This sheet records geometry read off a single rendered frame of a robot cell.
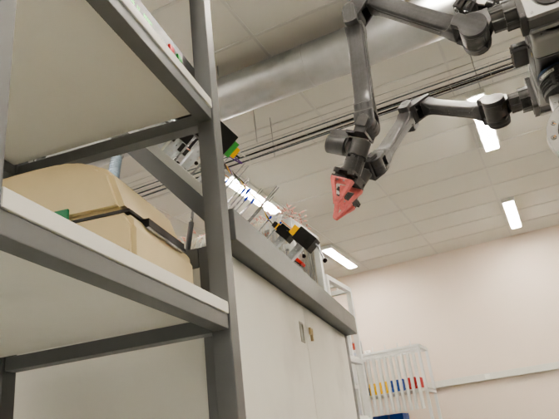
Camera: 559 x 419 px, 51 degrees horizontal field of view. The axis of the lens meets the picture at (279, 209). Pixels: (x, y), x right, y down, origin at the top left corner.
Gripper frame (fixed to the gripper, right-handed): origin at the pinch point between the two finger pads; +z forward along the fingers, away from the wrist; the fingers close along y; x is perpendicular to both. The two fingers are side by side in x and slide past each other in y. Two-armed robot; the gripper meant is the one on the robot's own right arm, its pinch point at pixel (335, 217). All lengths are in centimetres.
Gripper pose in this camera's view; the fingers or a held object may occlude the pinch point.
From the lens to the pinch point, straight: 205.4
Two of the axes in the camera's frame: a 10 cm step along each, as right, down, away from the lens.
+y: -3.9, -3.9, -8.3
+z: -5.3, 8.3, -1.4
